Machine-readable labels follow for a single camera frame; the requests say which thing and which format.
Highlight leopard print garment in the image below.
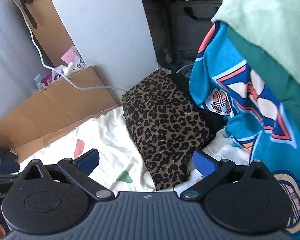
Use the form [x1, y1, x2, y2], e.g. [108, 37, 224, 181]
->
[122, 69, 214, 191]

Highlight brown cardboard sheet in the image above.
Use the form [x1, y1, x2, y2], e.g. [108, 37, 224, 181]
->
[0, 0, 117, 160]

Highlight blue patterned garment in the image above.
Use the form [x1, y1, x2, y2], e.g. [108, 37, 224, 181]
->
[190, 22, 300, 239]

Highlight purple white refill pouch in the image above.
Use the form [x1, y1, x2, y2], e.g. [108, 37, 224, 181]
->
[40, 46, 87, 87]

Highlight dark green garment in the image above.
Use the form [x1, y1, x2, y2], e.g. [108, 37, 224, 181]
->
[227, 27, 300, 132]

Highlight black suitcase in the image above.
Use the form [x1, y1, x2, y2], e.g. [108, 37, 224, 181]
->
[142, 0, 222, 72]

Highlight mint green folded garment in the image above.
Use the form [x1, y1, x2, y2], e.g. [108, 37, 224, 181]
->
[211, 0, 300, 85]

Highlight white charging cable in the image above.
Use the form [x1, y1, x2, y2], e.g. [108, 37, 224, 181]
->
[11, 0, 129, 93]

